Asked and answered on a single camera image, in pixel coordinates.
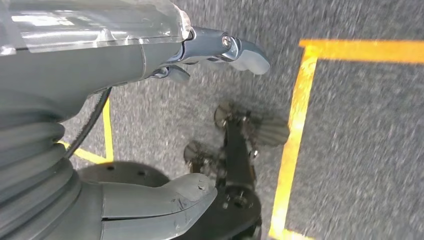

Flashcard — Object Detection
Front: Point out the black robot right foot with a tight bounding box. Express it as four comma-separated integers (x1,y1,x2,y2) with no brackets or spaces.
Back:
183,140,226,176

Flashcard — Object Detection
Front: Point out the black robot foot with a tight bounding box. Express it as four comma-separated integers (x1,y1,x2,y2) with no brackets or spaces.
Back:
213,100,291,148
183,140,226,176

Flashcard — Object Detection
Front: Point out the ribbed grey left arm sleeve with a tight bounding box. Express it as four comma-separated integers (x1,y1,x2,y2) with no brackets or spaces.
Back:
0,112,84,240

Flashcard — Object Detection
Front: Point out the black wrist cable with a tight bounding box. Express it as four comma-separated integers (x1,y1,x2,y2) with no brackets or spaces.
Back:
62,86,114,161

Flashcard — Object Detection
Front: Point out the black robot left foot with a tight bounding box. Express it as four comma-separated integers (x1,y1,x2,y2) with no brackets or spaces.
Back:
213,100,291,148

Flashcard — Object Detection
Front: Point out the black round plate with holes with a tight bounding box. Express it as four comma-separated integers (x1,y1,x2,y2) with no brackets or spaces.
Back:
77,161,170,188

